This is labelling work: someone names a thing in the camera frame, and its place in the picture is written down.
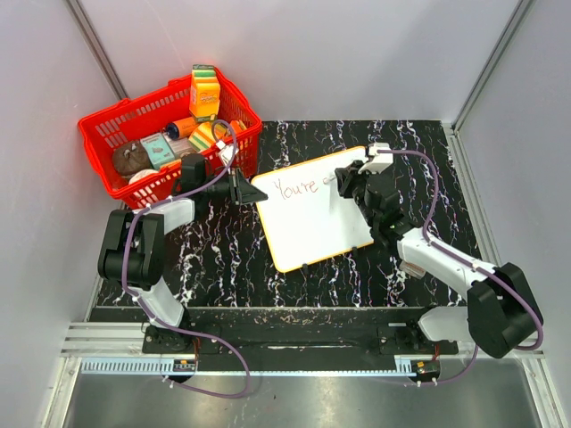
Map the brown round bread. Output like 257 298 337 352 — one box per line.
112 140 151 177

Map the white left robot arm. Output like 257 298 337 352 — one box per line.
97 153 269 353

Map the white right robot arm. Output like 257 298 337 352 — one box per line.
335 160 543 358

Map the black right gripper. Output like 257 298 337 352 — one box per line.
336 160 380 227

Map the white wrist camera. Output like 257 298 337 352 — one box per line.
359 143 393 174
216 140 236 166

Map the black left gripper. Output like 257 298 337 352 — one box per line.
202 167 268 207

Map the yellow framed whiteboard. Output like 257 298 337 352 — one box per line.
252 146 373 273

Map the yellow green sponge pack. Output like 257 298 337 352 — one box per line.
188 122 228 152

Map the orange sponge daddy box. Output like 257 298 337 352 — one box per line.
189 64 220 123

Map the orange snack packet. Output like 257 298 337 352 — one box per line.
228 119 247 135

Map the red plastic shopping basket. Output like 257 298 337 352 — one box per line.
78 70 262 210

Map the teal small box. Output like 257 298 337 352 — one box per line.
139 133 176 170

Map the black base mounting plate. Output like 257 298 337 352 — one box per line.
143 308 459 374

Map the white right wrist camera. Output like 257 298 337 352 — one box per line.
359 143 393 174

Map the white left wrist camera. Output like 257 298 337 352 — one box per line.
216 140 236 166

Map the orange cylindrical bottle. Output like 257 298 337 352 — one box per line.
164 117 199 140

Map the white round lid container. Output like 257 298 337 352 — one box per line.
128 169 158 185

